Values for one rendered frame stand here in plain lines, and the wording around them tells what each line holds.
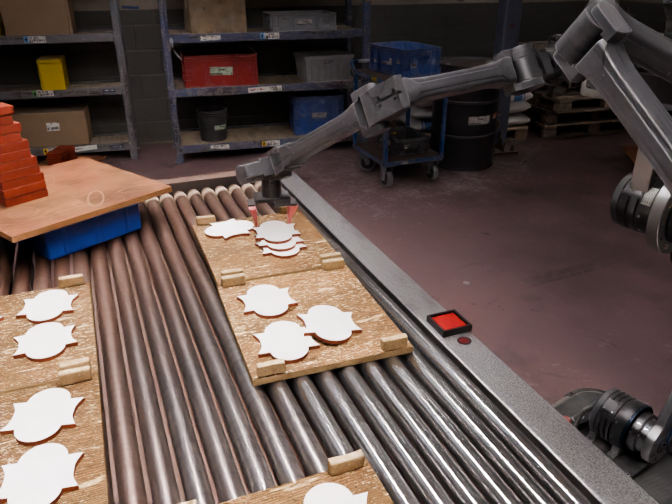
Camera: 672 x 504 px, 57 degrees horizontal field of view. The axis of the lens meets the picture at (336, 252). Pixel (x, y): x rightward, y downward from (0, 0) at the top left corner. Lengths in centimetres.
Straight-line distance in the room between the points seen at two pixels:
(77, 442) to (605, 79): 105
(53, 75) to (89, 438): 499
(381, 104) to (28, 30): 477
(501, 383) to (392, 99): 64
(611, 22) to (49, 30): 525
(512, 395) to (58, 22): 520
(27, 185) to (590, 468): 162
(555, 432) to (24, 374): 102
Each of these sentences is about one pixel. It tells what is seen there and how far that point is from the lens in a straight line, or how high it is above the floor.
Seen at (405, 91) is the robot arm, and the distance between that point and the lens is 138.
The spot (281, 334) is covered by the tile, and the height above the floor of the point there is 95.
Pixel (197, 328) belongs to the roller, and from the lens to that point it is 146.
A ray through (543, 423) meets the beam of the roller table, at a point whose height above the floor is 91.
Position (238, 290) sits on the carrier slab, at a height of 94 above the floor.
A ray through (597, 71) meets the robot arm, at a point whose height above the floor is 152.
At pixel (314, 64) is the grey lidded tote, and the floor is 80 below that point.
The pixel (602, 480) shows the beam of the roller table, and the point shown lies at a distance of 116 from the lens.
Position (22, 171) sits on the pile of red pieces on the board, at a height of 113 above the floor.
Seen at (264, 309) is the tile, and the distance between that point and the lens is 145.
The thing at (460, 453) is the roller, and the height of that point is 91.
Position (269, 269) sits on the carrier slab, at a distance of 165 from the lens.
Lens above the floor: 168
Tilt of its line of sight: 26 degrees down
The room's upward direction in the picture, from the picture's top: straight up
